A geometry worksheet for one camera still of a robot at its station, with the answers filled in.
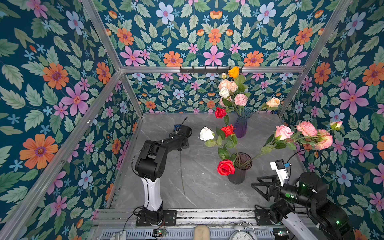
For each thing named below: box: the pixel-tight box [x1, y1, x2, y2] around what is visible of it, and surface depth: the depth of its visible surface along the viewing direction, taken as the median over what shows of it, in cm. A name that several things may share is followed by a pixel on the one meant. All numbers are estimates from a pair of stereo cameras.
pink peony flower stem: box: [234, 93, 249, 117], surface depth 85 cm
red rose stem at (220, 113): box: [215, 107, 230, 126], surface depth 73 cm
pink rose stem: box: [240, 124, 297, 168], surface depth 57 cm
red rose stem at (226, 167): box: [217, 144, 236, 176], surface depth 50 cm
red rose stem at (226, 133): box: [216, 124, 239, 155], surface depth 70 cm
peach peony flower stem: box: [218, 79, 242, 115], surface depth 84 cm
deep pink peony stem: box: [288, 120, 343, 151], surface depth 55 cm
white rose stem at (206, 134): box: [198, 126, 223, 149], surface depth 59 cm
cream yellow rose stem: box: [259, 97, 281, 111], surface depth 69 cm
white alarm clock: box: [229, 221, 257, 240], surface depth 68 cm
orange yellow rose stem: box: [227, 66, 248, 115], surface depth 84 cm
